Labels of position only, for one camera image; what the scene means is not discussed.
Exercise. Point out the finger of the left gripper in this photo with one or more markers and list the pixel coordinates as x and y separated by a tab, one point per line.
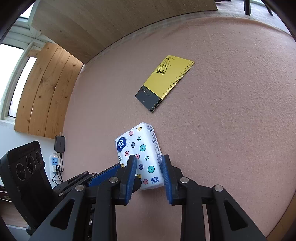
102	176

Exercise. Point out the pink bed blanket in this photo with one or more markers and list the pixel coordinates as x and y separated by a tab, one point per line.
230	120

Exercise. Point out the white power strip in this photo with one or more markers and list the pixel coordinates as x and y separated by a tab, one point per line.
54	162

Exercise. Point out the patterned tissue pack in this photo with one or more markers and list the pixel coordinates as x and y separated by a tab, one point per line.
141	142

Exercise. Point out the black charger brick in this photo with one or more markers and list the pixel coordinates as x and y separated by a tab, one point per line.
59	145

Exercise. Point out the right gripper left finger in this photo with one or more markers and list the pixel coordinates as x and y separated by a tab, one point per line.
115	192

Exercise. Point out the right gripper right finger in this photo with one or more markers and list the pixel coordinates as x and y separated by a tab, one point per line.
206	211

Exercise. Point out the yellow black ruler card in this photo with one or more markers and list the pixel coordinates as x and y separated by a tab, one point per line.
163	79

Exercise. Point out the oak wooden board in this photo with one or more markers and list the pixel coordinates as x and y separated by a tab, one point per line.
85	28

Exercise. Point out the pine wood headboard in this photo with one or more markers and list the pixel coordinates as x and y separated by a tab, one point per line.
47	91

